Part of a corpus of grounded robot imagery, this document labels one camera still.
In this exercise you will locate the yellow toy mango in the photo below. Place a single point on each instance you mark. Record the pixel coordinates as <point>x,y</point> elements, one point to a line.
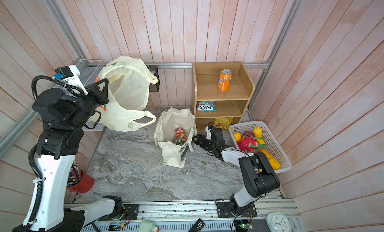
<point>274,164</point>

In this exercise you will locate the yellow lemon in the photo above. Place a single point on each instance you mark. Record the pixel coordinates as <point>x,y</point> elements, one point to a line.
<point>257,131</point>

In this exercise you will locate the orange-print plastic grocery bag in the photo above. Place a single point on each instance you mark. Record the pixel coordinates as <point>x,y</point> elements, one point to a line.
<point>129,89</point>

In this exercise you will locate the cream canvas tote bag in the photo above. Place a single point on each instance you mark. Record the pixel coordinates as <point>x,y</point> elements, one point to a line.
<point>174,132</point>

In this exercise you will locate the wooden three-tier shelf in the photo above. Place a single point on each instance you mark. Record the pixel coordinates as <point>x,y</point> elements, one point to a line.
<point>229,104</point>

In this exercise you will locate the yellow chips bag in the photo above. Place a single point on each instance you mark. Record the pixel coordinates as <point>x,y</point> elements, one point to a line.
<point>223,123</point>

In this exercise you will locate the white round object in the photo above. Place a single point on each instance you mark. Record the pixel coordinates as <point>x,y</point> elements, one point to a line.
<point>148,226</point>

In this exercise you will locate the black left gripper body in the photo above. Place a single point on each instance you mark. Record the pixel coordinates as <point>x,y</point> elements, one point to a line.
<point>89,103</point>

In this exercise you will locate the orange round fruit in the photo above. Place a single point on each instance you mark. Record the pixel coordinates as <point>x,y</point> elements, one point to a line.
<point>237,136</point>

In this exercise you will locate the white plastic basket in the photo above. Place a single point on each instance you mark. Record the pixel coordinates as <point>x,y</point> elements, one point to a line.
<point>272,145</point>

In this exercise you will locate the Fox's candy bag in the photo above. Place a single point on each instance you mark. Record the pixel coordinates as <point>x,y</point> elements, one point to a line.
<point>206,106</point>

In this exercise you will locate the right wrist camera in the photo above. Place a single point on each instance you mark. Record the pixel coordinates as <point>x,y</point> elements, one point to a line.
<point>208,132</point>

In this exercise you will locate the white analog clock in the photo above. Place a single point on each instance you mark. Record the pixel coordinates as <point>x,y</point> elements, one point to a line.
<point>278,222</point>

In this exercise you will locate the red cola can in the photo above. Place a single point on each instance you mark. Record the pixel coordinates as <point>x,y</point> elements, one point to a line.
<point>178,132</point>

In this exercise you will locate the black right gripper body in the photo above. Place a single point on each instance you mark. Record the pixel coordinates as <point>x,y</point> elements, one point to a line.
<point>205,143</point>

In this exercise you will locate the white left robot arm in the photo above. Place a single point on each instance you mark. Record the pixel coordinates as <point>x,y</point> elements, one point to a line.
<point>65,111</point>

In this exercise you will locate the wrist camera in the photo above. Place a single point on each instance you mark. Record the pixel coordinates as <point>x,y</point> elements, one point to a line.
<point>208,132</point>
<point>70,75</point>

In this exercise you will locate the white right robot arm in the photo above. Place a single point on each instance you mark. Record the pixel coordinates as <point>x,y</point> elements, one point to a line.
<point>258,175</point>

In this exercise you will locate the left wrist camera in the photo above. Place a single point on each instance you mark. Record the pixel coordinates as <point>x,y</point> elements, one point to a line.
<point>70,75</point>

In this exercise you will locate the pink dragon fruit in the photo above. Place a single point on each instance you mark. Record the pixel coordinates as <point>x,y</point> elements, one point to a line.
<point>249,144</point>

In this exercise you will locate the white wire mesh rack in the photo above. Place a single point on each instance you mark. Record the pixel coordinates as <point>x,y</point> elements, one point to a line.
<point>89,70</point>

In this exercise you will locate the red pen cup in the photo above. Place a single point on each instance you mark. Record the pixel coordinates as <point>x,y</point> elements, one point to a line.
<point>78,180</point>

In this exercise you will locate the black handheld device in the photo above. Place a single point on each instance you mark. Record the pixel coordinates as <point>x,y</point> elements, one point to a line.
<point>198,226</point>

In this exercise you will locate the orange soda can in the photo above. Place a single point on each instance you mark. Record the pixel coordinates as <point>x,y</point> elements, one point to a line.
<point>225,80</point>

